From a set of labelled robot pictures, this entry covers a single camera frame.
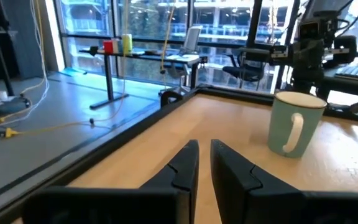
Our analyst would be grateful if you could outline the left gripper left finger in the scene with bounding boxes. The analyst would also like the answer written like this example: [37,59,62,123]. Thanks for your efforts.
[140,139,200,224]

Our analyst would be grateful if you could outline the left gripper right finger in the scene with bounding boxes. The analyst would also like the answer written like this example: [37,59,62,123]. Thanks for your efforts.
[210,139,310,224]

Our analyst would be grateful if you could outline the black office chair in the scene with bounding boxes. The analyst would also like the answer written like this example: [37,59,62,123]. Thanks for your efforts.
[221,46,266,93]

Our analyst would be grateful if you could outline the grey mesh office chair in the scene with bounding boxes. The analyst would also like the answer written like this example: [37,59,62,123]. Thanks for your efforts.
[158,25,204,96]

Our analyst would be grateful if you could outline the white papers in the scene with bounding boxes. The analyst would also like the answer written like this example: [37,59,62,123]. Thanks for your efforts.
[165,54,201,64]

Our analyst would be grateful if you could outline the black standing desk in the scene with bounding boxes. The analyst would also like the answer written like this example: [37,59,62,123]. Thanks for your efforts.
[78,46,208,110]

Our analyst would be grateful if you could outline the pale green cylinder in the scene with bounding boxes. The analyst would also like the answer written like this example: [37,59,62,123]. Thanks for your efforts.
[121,33,134,56]

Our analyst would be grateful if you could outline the small white box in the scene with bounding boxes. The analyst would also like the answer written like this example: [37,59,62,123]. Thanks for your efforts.
[112,39,123,54]

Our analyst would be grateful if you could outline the small red box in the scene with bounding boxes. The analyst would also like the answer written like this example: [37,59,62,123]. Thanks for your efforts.
[103,39,114,55]

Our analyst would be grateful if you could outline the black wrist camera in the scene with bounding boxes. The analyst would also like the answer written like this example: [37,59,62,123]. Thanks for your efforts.
[297,11,338,43]

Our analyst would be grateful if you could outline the teal mug with white handle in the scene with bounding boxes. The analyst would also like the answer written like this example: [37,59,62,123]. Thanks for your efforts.
[267,90,328,159]

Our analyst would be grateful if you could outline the black aluminium table frame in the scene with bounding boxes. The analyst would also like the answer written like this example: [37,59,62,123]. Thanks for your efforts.
[0,83,358,224]

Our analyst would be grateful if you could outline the black frame bracket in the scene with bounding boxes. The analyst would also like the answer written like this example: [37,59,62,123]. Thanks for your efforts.
[159,89,183,109]

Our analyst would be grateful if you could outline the yellow extension cable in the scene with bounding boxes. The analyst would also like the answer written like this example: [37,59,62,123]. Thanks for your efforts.
[0,0,130,140]
[160,0,177,75]

